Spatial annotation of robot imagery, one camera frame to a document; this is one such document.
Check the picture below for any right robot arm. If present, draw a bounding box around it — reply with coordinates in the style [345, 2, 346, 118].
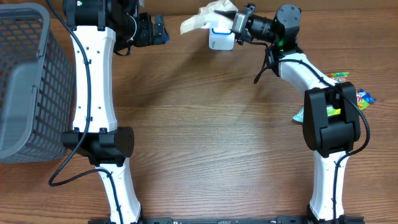
[217, 4, 364, 223]

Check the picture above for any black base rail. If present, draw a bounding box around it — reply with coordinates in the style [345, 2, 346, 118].
[87, 216, 365, 224]

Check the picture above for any grey plastic mesh basket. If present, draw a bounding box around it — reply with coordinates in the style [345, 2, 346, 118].
[1, 3, 75, 163]

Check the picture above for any colourful Haribo candy bag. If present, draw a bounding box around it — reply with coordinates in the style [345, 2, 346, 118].
[326, 72, 370, 116]

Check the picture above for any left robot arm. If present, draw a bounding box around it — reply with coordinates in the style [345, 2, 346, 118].
[62, 0, 170, 223]

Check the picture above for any white barcode scanner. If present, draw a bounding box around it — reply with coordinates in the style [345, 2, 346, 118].
[208, 27, 235, 51]

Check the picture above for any blue wafer bar wrapper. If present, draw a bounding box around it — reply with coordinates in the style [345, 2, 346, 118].
[362, 90, 377, 104]

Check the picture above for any green toilet tissue pack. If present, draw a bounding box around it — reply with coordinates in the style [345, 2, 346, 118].
[293, 108, 304, 123]

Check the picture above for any beige snack bag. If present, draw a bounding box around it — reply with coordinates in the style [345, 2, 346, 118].
[180, 0, 238, 35]

